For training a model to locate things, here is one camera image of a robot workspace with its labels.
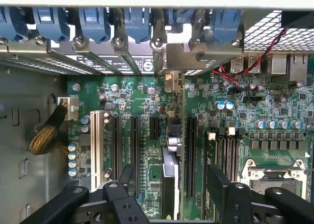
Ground black RAM slot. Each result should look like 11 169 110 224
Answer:
233 128 239 183
207 131 218 166
217 128 227 178
226 126 234 183

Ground silver USB port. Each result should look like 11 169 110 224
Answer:
245 54 262 73
230 54 245 73

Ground green expansion card with bracket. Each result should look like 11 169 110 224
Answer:
160 71 186 221

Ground black braided power cable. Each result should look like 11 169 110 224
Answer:
28 104 69 156

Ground green motherboard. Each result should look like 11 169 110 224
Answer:
67 72 314 222

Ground long black expansion slot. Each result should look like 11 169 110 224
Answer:
111 115 123 181
187 116 198 199
130 115 141 198

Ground grey metal PC case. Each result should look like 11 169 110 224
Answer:
0 0 314 224

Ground red and black wire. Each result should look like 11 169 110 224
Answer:
211 27 288 88

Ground black label sticker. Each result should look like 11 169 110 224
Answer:
75 55 155 75

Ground metal CPU socket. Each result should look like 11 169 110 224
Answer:
242 158 309 200

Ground silver rear port block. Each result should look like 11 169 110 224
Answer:
269 55 288 75

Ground perforated metal slot cover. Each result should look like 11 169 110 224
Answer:
0 44 69 75

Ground white expansion slot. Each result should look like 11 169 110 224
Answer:
90 110 104 193

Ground blue slot retention clip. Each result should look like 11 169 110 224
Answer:
0 7 29 42
33 7 71 44
210 8 242 44
168 8 196 25
124 7 152 44
78 7 111 44

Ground black case fan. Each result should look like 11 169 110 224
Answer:
281 10 314 30

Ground silver ethernet port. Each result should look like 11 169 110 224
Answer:
288 54 309 82

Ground short black expansion slot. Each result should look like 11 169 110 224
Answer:
149 116 160 141

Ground white power connector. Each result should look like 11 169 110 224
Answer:
57 96 80 121

